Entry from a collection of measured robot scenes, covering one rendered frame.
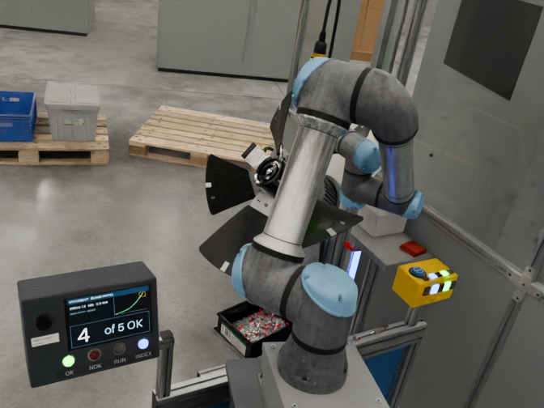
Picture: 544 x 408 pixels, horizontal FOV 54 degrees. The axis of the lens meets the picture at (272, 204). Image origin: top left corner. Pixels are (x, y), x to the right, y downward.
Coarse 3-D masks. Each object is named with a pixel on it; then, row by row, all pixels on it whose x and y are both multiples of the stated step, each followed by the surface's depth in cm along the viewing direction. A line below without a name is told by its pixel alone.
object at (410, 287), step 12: (408, 264) 164; (420, 264) 165; (432, 264) 166; (396, 276) 164; (408, 276) 159; (444, 276) 161; (456, 276) 162; (396, 288) 164; (408, 288) 159; (420, 288) 156; (408, 300) 160; (420, 300) 159; (432, 300) 162
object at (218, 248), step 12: (240, 216) 174; (252, 216) 174; (264, 216) 175; (228, 228) 174; (240, 228) 173; (252, 228) 173; (264, 228) 174; (216, 240) 174; (228, 240) 173; (240, 240) 172; (252, 240) 173; (204, 252) 174; (216, 252) 173; (228, 252) 172; (216, 264) 172
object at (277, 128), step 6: (288, 96) 189; (282, 102) 195; (288, 102) 187; (282, 108) 192; (288, 108) 184; (276, 114) 198; (282, 114) 189; (276, 120) 197; (282, 120) 187; (270, 126) 203; (276, 126) 195; (282, 126) 185; (276, 132) 194; (282, 132) 182; (276, 138) 193; (282, 138) 181; (276, 144) 192; (276, 150) 193
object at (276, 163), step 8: (264, 160) 177; (272, 160) 176; (280, 160) 172; (264, 168) 175; (272, 168) 174; (280, 168) 170; (256, 176) 175; (264, 176) 173; (272, 176) 171; (280, 176) 169; (264, 184) 171; (272, 184) 170; (272, 192) 173
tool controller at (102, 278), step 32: (32, 288) 104; (64, 288) 104; (96, 288) 105; (128, 288) 108; (32, 320) 101; (64, 320) 104; (96, 320) 107; (128, 320) 110; (32, 352) 102; (64, 352) 105; (128, 352) 112; (32, 384) 104
